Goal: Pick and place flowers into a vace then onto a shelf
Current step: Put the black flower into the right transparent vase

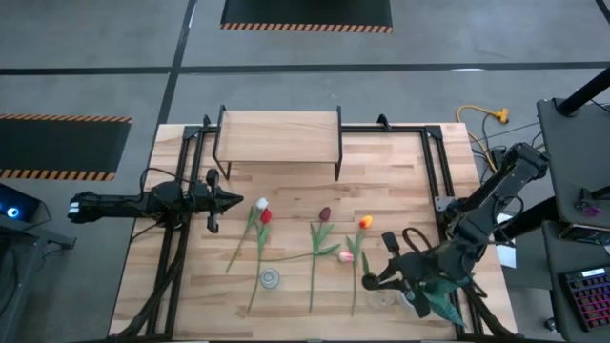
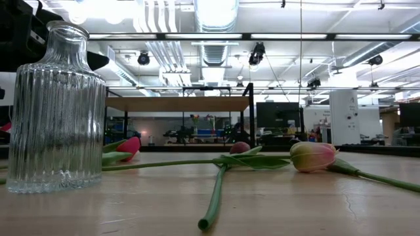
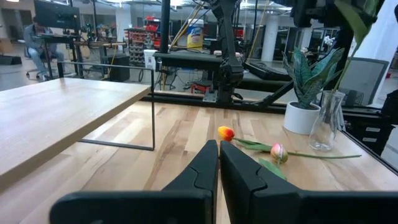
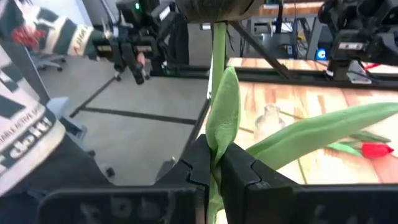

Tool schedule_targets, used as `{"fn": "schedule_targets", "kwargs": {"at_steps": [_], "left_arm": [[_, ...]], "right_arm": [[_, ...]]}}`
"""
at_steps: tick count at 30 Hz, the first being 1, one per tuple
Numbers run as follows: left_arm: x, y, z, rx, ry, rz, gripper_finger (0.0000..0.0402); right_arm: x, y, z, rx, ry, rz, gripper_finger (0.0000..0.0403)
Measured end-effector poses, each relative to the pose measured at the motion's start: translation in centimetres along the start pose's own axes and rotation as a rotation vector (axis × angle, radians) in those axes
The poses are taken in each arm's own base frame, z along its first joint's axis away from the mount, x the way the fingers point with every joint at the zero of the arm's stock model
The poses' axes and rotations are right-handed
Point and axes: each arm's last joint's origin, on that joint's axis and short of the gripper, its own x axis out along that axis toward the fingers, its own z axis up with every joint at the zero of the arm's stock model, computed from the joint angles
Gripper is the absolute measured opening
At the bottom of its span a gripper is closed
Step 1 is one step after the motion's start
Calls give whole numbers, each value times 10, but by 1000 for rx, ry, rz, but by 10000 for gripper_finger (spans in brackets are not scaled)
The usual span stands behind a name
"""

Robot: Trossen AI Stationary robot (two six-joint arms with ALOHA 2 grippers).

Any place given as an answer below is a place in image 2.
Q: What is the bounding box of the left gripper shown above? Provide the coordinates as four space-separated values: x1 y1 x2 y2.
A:
0 0 110 72

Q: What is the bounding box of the ribbed clear glass vase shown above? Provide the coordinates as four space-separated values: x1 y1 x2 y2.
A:
5 20 108 194

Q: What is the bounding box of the red tulip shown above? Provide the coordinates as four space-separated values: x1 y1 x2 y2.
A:
101 136 142 167

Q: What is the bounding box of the dark maroon tulip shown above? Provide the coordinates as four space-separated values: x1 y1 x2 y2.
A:
198 141 292 231

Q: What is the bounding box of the black monitor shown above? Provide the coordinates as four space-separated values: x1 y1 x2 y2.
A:
398 103 420 128
0 104 14 127
256 102 301 128

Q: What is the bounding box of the overhead light bar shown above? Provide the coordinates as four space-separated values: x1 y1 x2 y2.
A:
87 31 420 42

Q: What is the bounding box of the distant robot workstation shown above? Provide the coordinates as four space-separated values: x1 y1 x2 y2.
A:
163 126 195 145
222 123 251 145

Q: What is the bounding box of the thin vertical pole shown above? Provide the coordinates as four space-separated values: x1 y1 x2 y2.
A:
299 0 303 103

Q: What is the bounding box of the white pillar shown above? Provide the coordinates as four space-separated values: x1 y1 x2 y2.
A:
329 90 361 146

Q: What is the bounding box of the light wooden cabinet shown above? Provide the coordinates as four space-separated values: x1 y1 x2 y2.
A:
380 105 400 147

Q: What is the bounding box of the wooden shelf black frame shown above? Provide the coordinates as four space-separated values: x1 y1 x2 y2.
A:
104 83 256 149

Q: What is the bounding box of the distant black rig frame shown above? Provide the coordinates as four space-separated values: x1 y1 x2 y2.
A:
182 85 232 145

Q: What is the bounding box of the silver ventilation duct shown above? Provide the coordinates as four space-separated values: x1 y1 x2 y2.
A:
193 0 240 68

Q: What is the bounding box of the black hanging camera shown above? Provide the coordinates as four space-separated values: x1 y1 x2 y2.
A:
247 41 266 66

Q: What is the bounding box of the black table frame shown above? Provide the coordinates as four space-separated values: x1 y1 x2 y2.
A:
0 144 420 159

